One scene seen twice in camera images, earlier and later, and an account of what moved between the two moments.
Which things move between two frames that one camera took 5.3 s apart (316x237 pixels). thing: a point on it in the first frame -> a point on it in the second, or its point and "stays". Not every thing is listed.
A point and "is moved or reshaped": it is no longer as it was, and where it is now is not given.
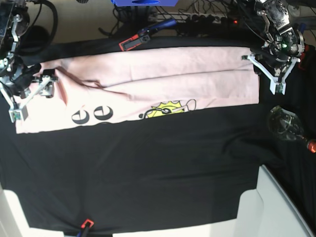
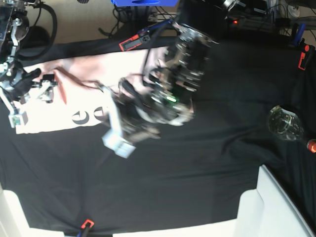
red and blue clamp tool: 144,35 stays
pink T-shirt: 100,87 is moved or reshaped
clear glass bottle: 288,124 stays
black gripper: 274,59 -> 139,119
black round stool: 36,38 stays
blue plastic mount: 144,3 stays
